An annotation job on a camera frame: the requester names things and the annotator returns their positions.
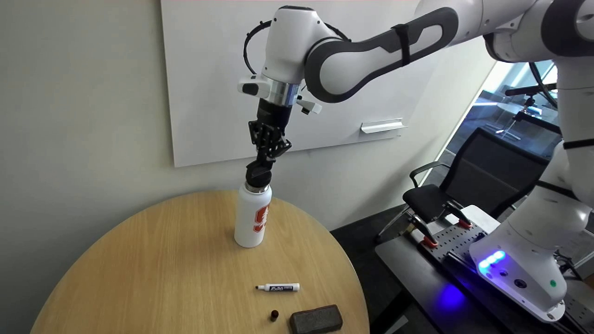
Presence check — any white eraser on whiteboard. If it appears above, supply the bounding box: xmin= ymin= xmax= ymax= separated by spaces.
xmin=361 ymin=121 xmax=405 ymax=136

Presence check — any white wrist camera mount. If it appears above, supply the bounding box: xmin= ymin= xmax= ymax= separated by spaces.
xmin=238 ymin=78 xmax=320 ymax=115

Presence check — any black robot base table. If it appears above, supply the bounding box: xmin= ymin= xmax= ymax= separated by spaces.
xmin=376 ymin=234 xmax=594 ymax=334

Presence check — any small dark marker cap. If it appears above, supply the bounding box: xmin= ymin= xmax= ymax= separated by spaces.
xmin=270 ymin=310 xmax=281 ymax=323

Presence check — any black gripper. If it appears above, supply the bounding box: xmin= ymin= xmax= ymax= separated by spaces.
xmin=249 ymin=101 xmax=292 ymax=164

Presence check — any white black marker pen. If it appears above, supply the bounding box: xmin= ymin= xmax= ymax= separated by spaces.
xmin=255 ymin=282 xmax=301 ymax=293

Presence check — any white water bottle red logo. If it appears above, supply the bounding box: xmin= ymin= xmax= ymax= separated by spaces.
xmin=234 ymin=186 xmax=273 ymax=249

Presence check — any round wooden table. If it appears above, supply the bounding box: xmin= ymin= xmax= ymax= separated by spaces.
xmin=30 ymin=191 xmax=370 ymax=334

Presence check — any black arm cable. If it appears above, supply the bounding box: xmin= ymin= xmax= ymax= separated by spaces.
xmin=242 ymin=19 xmax=353 ymax=80

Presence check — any black office chair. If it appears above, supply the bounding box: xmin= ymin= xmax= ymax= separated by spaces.
xmin=403 ymin=128 xmax=548 ymax=223

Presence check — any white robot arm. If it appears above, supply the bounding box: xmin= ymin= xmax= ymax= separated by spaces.
xmin=240 ymin=0 xmax=594 ymax=323

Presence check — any dark grey whiteboard eraser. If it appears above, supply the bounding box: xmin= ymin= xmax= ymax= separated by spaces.
xmin=290 ymin=305 xmax=344 ymax=334

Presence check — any white wall whiteboard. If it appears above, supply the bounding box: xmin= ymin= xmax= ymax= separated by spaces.
xmin=160 ymin=0 xmax=494 ymax=167

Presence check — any black bottle cap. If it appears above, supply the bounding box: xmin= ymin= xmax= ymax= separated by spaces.
xmin=246 ymin=162 xmax=272 ymax=190

